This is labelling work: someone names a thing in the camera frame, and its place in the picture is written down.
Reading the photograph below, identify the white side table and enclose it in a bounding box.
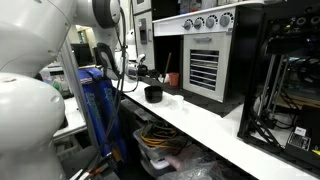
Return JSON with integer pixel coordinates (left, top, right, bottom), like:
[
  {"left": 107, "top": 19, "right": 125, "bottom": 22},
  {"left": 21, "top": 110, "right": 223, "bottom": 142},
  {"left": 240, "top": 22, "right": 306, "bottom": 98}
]
[{"left": 51, "top": 96, "right": 88, "bottom": 141}]

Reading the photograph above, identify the pink cloth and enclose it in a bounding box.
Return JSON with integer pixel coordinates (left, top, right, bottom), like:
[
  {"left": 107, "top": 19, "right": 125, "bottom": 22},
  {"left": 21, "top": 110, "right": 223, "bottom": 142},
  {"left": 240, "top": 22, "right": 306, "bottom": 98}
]
[{"left": 164, "top": 144, "right": 202, "bottom": 172}]

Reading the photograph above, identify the white toy oven door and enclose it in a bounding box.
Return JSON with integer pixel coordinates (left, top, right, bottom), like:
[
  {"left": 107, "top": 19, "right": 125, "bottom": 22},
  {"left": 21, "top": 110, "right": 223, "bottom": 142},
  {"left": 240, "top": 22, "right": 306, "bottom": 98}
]
[{"left": 182, "top": 31, "right": 234, "bottom": 104}]

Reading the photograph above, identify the orange plastic cup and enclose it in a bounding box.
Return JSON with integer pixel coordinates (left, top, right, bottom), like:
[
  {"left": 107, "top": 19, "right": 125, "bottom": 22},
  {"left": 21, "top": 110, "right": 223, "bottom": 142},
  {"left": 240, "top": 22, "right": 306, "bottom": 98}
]
[{"left": 168, "top": 72, "right": 180, "bottom": 88}]

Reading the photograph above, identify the small white cup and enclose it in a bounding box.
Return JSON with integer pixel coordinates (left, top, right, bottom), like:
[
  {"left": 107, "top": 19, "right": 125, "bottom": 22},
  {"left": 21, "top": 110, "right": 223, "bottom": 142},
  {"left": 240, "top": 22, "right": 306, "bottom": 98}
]
[{"left": 170, "top": 94, "right": 185, "bottom": 111}]

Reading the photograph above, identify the white bowl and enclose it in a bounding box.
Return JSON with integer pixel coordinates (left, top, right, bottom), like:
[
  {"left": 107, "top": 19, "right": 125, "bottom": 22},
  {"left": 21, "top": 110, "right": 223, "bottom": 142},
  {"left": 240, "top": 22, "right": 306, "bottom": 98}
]
[{"left": 157, "top": 73, "right": 170, "bottom": 84}]

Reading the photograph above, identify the clear box with green item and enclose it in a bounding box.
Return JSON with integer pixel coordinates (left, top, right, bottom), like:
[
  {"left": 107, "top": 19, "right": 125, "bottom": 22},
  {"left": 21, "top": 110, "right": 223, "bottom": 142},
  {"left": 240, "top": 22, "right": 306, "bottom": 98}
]
[{"left": 39, "top": 66, "right": 71, "bottom": 98}]

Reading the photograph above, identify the white toy fridge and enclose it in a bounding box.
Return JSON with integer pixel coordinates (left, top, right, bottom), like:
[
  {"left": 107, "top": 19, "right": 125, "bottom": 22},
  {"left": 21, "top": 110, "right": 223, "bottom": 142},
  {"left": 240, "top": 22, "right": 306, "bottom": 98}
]
[{"left": 125, "top": 0, "right": 156, "bottom": 79}]

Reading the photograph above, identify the clear plastic storage bin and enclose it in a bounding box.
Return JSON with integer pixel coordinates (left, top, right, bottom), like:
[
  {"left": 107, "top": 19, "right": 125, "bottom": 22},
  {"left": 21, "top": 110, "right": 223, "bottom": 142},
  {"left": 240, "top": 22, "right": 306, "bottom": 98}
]
[{"left": 132, "top": 128, "right": 192, "bottom": 165}]

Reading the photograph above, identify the white toy kitchen unit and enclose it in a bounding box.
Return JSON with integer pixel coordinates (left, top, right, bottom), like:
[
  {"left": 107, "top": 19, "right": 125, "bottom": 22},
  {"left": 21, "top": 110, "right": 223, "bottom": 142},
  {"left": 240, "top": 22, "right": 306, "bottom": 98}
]
[{"left": 151, "top": 0, "right": 265, "bottom": 118}]

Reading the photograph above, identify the brown wooden spoon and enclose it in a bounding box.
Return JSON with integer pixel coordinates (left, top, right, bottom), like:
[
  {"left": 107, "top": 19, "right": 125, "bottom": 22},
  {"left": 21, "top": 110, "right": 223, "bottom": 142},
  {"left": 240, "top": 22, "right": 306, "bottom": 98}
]
[{"left": 162, "top": 52, "right": 173, "bottom": 84}]

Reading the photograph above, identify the yellow cable bundle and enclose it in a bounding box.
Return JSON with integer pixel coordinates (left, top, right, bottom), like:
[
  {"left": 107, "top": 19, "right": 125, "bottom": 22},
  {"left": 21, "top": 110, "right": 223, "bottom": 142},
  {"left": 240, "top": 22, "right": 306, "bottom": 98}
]
[{"left": 139, "top": 123, "right": 178, "bottom": 150}]

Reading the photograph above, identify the black 3D printer frame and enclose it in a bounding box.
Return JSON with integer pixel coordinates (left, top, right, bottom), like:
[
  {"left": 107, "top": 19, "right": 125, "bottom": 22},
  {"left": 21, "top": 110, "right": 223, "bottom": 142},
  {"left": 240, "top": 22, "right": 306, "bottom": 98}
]
[{"left": 237, "top": 0, "right": 320, "bottom": 178}]

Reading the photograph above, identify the grey fridge water dispenser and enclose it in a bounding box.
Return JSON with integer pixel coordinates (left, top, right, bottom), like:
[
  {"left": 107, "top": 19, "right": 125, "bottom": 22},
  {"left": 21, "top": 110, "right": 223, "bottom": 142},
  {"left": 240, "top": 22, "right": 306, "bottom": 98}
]
[{"left": 138, "top": 18, "right": 148, "bottom": 45}]

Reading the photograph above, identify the aluminium frame post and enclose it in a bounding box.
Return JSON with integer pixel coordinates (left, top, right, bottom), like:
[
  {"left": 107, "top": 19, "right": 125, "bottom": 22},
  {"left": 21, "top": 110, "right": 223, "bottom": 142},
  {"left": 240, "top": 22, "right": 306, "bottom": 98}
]
[{"left": 59, "top": 43, "right": 103, "bottom": 158}]

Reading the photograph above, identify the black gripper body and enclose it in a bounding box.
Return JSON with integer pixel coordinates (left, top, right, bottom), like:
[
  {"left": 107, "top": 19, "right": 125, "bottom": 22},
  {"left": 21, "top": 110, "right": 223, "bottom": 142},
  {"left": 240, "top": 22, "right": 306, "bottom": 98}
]
[{"left": 135, "top": 63, "right": 151, "bottom": 79}]

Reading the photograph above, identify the black box with white label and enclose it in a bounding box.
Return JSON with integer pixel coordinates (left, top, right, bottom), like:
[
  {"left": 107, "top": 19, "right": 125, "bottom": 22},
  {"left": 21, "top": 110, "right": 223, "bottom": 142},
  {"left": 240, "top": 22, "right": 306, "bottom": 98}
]
[{"left": 286, "top": 126, "right": 313, "bottom": 153}]

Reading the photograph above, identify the black computer monitor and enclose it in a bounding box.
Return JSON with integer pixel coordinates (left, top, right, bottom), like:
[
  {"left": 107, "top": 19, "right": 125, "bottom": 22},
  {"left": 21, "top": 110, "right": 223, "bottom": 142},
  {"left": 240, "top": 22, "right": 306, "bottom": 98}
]
[{"left": 70, "top": 43, "right": 95, "bottom": 67}]

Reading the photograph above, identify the grey oven knob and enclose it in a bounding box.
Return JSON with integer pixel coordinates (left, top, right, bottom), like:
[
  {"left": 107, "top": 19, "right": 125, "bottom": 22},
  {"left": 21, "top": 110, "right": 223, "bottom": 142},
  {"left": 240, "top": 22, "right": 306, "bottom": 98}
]
[
  {"left": 182, "top": 18, "right": 194, "bottom": 31},
  {"left": 204, "top": 15, "right": 217, "bottom": 29},
  {"left": 193, "top": 17, "right": 205, "bottom": 30},
  {"left": 219, "top": 12, "right": 235, "bottom": 28}
]

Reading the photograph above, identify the clear plastic bag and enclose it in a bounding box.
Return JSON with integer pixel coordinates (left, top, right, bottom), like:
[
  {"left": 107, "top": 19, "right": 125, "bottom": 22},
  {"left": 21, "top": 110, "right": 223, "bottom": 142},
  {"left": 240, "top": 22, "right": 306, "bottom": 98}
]
[{"left": 158, "top": 159, "right": 228, "bottom": 180}]

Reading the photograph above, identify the black cup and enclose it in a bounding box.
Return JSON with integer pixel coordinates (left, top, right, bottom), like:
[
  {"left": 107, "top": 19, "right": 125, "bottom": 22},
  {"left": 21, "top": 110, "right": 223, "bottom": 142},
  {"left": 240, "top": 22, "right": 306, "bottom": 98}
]
[{"left": 144, "top": 85, "right": 164, "bottom": 104}]

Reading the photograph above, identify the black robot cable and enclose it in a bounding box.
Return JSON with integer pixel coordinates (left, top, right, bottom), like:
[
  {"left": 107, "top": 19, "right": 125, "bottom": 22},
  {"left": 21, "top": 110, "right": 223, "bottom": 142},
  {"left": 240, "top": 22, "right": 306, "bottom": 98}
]
[{"left": 83, "top": 6, "right": 139, "bottom": 178}]

